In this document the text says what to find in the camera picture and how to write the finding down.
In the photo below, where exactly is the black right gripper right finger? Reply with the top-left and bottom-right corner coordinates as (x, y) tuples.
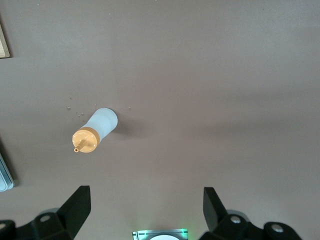
(199, 186), (303, 240)

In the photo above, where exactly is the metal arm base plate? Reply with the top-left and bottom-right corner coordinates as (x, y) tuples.
(131, 227), (189, 240)

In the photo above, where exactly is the silver digital kitchen scale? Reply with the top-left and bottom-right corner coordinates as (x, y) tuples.
(0, 149), (16, 193)

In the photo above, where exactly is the wooden cutting board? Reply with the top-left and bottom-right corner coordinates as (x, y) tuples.
(0, 14), (12, 59)

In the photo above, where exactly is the clear squeeze bottle orange cap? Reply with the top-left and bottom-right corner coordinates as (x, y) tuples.
(72, 107), (118, 154)

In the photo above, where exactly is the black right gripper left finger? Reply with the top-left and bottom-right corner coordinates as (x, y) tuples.
(0, 185), (92, 240)

